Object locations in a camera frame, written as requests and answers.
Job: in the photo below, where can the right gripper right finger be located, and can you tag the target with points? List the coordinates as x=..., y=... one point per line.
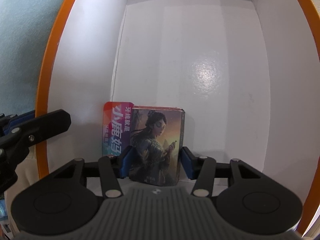
x=201, y=170

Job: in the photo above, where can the illustrated card box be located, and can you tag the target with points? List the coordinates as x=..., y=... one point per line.
x=156, y=137

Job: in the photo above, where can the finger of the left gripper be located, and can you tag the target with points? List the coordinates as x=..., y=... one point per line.
x=35, y=130

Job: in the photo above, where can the orange cardboard box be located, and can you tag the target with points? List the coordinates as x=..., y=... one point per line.
x=246, y=72

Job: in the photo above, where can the light blue cushion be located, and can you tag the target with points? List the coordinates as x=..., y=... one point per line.
x=25, y=29

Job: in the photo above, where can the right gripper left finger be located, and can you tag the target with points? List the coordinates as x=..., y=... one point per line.
x=113, y=168

